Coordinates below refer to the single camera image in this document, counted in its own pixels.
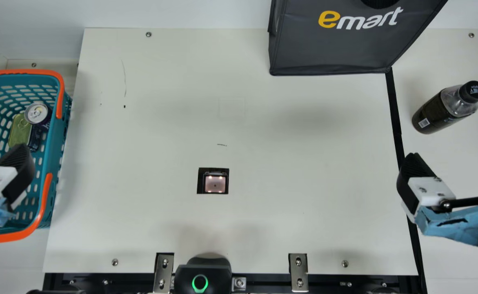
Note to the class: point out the rectangular tin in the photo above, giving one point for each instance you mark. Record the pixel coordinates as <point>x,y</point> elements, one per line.
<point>19,130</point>

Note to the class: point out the dark coffee bottle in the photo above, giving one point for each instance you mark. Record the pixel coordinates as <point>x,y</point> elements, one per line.
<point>434,114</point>

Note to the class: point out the teal shopping basket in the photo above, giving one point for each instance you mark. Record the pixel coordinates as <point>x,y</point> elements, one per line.
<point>2,98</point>

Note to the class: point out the can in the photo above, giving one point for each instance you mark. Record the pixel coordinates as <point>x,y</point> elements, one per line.
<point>38,112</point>

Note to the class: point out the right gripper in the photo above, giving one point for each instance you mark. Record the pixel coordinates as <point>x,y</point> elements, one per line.
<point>463,222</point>

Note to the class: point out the small square scanner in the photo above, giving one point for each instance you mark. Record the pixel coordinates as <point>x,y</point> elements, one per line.
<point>215,183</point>

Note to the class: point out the black device with green light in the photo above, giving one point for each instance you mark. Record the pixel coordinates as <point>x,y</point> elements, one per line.
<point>202,269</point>

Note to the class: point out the black strip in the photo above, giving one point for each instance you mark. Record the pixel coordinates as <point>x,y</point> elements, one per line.
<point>394,118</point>

